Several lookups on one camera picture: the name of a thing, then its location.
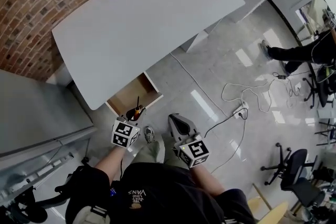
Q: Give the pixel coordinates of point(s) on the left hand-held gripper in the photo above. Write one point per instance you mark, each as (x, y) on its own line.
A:
(123, 132)

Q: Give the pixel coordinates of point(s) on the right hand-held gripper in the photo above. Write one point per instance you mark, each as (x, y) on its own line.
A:
(194, 150)

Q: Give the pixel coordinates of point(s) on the white wooden drawer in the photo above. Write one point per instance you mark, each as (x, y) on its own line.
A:
(134, 94)

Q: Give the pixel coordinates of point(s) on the person's right forearm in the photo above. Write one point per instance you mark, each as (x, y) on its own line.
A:
(207, 181)

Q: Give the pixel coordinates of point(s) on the person's left forearm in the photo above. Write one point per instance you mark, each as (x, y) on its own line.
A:
(110, 162)

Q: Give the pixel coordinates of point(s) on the person's grey sneaker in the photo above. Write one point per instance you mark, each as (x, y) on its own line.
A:
(149, 135)

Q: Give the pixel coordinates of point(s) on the person's beige trousers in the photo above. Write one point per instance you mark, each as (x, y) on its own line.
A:
(149, 150)

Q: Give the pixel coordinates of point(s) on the white power strip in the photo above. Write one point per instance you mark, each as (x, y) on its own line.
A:
(241, 110)

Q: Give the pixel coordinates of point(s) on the person in black shirt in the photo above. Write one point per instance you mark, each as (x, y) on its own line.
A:
(170, 191)

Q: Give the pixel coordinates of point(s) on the white desk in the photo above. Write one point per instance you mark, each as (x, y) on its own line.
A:
(144, 29)

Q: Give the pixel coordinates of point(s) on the grey refrigerator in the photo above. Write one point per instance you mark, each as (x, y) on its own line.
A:
(39, 112)

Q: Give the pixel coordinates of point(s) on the black power adapter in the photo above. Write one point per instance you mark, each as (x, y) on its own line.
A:
(282, 76)

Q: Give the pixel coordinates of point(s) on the black swivel chair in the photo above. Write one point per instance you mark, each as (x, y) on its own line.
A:
(296, 162)
(323, 86)

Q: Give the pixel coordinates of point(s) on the light wooden stool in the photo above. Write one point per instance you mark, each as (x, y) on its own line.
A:
(273, 213)

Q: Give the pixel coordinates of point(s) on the black high-back office chair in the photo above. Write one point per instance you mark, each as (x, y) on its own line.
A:
(26, 213)

